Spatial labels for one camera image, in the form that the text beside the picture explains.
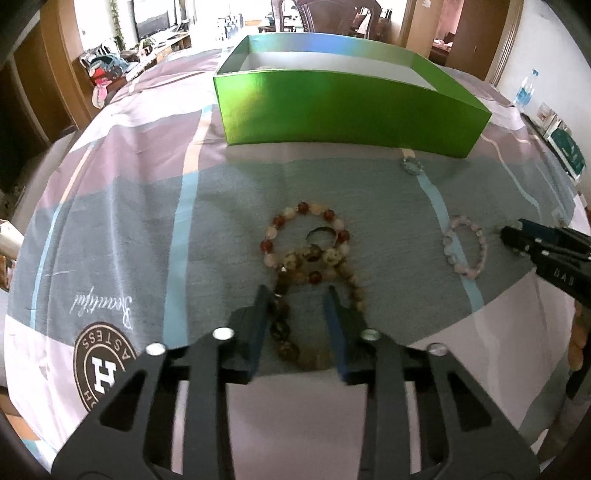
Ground red and white paper bag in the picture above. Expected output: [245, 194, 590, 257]
[0, 220, 25, 292]

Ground green and white packets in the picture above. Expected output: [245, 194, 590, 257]
[536, 102, 590, 182]

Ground pink bead bracelet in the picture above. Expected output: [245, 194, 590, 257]
[442, 215, 489, 280]

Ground person's right hand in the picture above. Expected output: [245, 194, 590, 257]
[568, 305, 591, 371]

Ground tan small bead bracelet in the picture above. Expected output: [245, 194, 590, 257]
[339, 258, 371, 318]

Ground wooden television cabinet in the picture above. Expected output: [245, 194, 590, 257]
[137, 30, 193, 62]

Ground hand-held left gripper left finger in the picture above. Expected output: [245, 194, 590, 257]
[52, 285, 278, 480]

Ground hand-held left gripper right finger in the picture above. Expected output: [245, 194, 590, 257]
[322, 285, 541, 480]

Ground plastic water bottle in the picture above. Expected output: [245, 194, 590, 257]
[513, 69, 540, 114]

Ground green cardboard box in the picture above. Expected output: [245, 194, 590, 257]
[213, 34, 492, 159]

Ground patterned large bead bracelet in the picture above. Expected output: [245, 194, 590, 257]
[277, 244, 352, 285]

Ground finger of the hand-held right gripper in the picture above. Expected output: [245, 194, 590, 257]
[519, 219, 591, 252]
[501, 225, 591, 267]

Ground red bead bracelet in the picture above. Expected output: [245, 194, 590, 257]
[259, 200, 352, 274]

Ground flat screen television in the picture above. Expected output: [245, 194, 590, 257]
[134, 0, 180, 40]

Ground carved wooden dining chair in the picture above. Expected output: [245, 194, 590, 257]
[295, 0, 385, 38]

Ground pile of clothes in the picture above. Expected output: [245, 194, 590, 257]
[78, 42, 140, 109]

